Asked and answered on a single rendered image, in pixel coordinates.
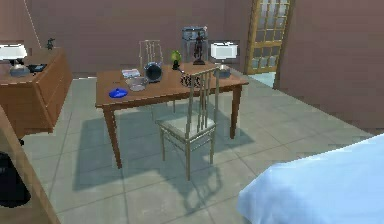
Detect grey framed box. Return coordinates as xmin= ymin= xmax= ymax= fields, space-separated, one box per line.
xmin=181 ymin=26 xmax=210 ymax=64

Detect white patterned book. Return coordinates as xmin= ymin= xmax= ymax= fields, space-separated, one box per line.
xmin=121 ymin=68 xmax=141 ymax=79

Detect black round object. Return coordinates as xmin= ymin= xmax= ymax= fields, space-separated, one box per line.
xmin=0 ymin=151 xmax=32 ymax=209

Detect wooden glass-paned door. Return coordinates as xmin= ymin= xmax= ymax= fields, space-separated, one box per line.
xmin=244 ymin=0 xmax=296 ymax=76

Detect pale wooden chair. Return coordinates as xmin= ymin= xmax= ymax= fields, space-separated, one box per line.
xmin=138 ymin=39 xmax=177 ymax=114
xmin=156 ymin=66 xmax=221 ymax=182

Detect brown wooden chest of drawers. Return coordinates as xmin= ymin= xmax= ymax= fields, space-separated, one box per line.
xmin=0 ymin=47 xmax=74 ymax=140

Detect green apple lamp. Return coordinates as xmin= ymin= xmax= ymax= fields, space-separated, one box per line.
xmin=170 ymin=50 xmax=183 ymax=71

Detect black patterned box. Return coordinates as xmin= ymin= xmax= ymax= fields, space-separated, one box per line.
xmin=180 ymin=70 xmax=203 ymax=89

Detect blue plate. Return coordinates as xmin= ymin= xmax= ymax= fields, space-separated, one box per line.
xmin=108 ymin=87 xmax=129 ymax=99

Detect white shade table lamp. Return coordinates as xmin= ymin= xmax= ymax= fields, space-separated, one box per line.
xmin=210 ymin=41 xmax=239 ymax=80
xmin=0 ymin=43 xmax=31 ymax=78

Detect brown wooden table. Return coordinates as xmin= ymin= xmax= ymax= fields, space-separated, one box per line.
xmin=95 ymin=61 xmax=250 ymax=170

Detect light blue bed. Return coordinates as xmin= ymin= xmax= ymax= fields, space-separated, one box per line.
xmin=236 ymin=133 xmax=384 ymax=224

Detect grey glass bowl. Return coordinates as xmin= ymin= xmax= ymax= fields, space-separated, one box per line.
xmin=125 ymin=76 xmax=149 ymax=92

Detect brown wooden furniture edge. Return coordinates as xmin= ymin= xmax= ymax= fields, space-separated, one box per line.
xmin=0 ymin=105 xmax=62 ymax=224

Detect dark human statue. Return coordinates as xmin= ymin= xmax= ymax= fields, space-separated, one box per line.
xmin=192 ymin=31 xmax=206 ymax=66

